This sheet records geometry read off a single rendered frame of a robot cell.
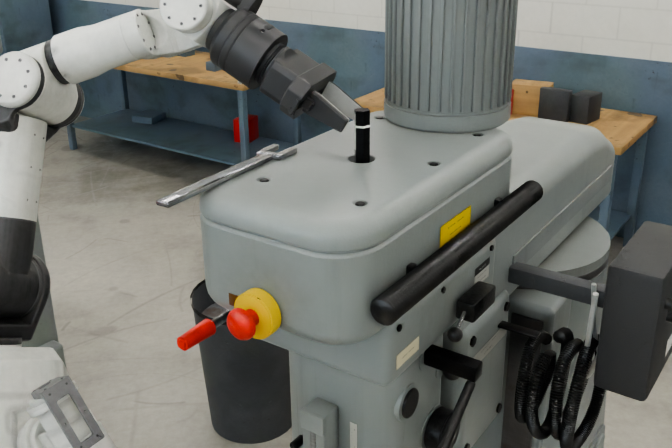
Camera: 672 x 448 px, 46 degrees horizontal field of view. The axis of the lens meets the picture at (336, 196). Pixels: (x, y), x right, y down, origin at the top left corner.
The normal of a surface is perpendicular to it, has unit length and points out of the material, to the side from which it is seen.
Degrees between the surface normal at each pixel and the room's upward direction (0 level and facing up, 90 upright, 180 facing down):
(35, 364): 58
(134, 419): 0
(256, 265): 90
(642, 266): 0
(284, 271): 90
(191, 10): 71
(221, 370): 94
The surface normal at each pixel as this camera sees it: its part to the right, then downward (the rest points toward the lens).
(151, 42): 0.95, -0.28
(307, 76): 0.46, -0.74
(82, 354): -0.01, -0.93
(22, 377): 0.76, -0.36
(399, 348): 0.82, 0.20
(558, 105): -0.62, 0.29
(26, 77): -0.21, -0.14
